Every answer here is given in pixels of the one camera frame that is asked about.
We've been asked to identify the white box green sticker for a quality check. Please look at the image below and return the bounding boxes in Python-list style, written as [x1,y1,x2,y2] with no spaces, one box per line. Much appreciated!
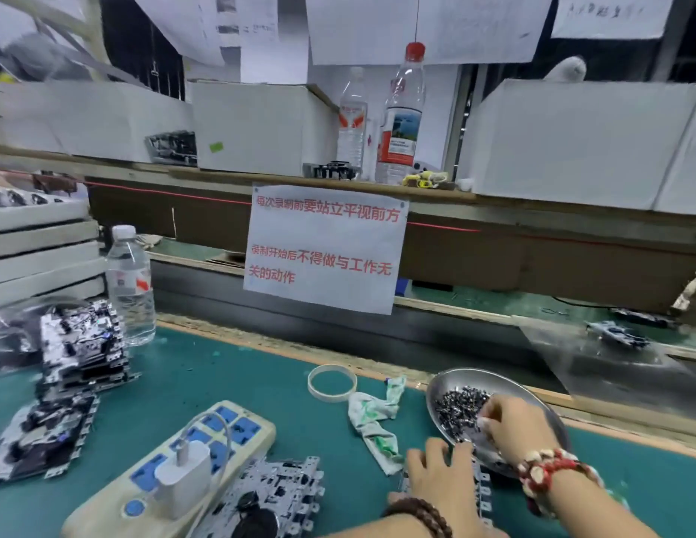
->
[189,80,341,177]

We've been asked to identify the white tape ring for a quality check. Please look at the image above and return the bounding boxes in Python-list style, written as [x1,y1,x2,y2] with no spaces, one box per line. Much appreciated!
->
[306,362,359,402]

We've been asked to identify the yellow plastic object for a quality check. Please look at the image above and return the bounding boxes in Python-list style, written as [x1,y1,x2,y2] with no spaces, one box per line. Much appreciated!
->
[402,167,450,189]

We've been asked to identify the white green-stained cloth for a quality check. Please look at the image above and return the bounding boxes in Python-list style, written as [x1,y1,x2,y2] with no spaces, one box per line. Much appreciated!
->
[347,375,408,477]

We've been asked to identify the red white bead bracelet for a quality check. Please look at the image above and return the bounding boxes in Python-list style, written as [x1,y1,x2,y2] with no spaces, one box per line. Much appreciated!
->
[516,448,605,519]

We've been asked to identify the pile of small metal parts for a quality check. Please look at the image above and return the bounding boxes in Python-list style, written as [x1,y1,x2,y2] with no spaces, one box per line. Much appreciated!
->
[435,385,495,442]

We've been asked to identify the wooden post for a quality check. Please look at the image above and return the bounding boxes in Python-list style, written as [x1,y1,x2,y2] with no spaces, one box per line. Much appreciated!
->
[84,0,112,83]

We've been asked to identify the clear plastic sheet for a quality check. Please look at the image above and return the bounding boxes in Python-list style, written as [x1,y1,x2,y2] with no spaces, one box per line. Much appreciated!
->
[510,313,696,421]

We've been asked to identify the stack of white trays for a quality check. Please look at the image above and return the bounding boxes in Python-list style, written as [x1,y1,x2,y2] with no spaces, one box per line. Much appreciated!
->
[0,185,108,315]

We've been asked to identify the brown bead bracelet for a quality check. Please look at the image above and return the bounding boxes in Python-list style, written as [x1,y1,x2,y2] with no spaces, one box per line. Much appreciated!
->
[382,496,453,538]

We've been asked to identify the round metal bowl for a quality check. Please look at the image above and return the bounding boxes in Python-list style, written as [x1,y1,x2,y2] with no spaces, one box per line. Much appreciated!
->
[424,367,570,477]

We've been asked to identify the cluster of black wheels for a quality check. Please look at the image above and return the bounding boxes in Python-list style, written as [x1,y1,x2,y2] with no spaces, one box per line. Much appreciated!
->
[0,185,86,208]

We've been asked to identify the black conveyor belt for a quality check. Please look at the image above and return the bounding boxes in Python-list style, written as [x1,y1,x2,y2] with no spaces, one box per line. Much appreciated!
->
[151,257,696,427]

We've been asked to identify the white blue power strip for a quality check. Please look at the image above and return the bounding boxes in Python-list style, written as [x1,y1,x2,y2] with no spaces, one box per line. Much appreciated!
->
[62,400,278,538]

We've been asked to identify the red cord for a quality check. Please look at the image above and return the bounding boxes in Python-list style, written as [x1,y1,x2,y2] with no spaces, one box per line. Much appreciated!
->
[84,179,696,259]

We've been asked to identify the dark metal device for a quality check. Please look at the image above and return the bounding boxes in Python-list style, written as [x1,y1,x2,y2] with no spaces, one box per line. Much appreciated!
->
[303,161,361,182]

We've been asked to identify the white paper sign red text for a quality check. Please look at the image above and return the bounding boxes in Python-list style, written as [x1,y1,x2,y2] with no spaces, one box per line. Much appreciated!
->
[243,183,411,316]

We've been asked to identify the brown cardboard panel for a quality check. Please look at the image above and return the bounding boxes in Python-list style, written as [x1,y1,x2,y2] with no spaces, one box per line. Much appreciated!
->
[84,179,696,321]

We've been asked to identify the white plug cable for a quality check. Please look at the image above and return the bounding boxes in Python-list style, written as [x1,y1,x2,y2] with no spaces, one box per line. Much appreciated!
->
[174,411,231,466]

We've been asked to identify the white cardboard box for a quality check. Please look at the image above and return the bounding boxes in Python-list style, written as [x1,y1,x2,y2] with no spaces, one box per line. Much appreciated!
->
[0,81,195,164]

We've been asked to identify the bottle with orange label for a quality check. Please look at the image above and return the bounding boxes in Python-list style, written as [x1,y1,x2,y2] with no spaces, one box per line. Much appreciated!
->
[376,42,428,186]

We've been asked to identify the white rounded object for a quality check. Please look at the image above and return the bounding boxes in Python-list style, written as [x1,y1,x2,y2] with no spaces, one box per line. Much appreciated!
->
[544,55,588,85]

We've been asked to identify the finished mechanisms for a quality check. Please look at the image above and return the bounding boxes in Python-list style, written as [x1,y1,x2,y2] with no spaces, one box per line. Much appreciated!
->
[583,308,686,352]

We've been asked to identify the person's right hand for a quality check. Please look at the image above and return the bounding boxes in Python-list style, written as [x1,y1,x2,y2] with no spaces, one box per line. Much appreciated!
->
[477,394,563,466]

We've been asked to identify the clear plastic bag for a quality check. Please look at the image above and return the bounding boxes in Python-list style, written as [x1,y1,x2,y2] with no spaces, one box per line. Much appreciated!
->
[0,297,92,377]

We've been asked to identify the wooden shelf beam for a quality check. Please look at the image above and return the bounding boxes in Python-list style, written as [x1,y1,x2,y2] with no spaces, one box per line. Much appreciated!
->
[0,145,696,247]

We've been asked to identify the person's left hand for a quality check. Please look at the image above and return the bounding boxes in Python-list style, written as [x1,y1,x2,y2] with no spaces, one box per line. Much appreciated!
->
[387,436,489,538]

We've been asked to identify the grey round fan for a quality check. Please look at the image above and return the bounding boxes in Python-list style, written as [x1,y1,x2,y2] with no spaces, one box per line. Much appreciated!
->
[3,33,94,85]

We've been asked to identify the black window grille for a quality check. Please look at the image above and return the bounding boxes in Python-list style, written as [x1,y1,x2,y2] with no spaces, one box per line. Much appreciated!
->
[101,0,187,85]

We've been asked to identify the person's right forearm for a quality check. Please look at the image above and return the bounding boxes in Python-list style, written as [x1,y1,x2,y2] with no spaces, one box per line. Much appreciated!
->
[544,470,663,538]

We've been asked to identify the white power plug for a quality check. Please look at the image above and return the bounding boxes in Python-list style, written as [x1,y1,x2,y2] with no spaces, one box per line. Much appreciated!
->
[155,436,213,520]

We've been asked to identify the clear plastic bottle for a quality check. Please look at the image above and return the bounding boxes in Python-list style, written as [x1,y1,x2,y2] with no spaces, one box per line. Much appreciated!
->
[337,67,370,175]
[104,225,157,348]

